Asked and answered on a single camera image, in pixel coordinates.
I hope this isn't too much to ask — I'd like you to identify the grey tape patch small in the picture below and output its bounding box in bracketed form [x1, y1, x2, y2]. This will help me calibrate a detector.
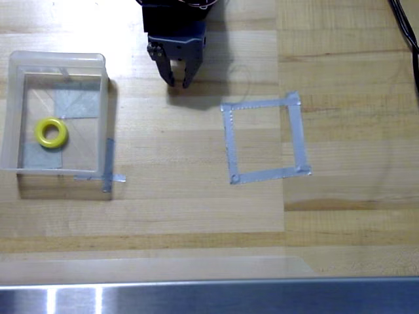
[24, 142, 64, 169]

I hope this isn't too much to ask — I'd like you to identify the metal table edge rail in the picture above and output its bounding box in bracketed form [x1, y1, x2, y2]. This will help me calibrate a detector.
[0, 276, 419, 314]

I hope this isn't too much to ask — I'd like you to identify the yellow ring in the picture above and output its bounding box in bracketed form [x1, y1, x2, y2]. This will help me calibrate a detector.
[33, 116, 70, 151]

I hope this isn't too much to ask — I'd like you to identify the grey tape patch large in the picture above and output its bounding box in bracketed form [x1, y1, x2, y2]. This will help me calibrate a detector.
[53, 81, 100, 119]

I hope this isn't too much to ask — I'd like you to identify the clear plastic container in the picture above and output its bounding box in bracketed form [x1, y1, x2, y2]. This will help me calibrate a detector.
[0, 50, 109, 175]

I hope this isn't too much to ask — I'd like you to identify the black cable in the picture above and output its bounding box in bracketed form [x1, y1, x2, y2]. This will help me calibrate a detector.
[395, 0, 419, 111]
[388, 0, 419, 53]

